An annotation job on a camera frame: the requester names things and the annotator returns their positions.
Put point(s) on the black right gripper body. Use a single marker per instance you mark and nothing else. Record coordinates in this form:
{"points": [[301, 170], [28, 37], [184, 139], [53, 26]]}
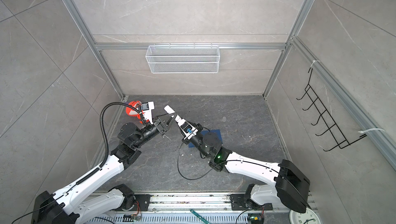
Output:
{"points": [[186, 141]]}

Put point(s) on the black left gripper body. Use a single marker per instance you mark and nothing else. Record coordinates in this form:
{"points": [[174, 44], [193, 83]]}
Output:
{"points": [[159, 128]]}

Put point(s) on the white glue stick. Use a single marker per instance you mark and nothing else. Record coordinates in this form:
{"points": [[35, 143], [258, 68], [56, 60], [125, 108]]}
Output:
{"points": [[171, 111]]}

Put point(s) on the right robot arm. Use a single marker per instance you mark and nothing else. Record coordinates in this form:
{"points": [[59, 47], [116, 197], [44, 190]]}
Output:
{"points": [[283, 182]]}

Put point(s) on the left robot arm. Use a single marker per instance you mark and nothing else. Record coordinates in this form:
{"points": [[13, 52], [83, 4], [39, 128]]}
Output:
{"points": [[72, 204]]}

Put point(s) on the white analog clock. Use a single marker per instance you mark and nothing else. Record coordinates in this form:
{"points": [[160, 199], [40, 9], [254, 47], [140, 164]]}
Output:
{"points": [[309, 217]]}

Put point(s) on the white wire basket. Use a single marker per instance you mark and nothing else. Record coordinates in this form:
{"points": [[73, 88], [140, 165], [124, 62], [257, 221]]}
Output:
{"points": [[178, 59]]}

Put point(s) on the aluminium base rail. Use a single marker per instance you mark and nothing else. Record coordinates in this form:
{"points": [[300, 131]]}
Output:
{"points": [[174, 208]]}

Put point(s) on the black wire hook rack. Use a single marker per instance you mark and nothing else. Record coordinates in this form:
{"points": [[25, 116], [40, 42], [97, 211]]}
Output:
{"points": [[325, 117]]}

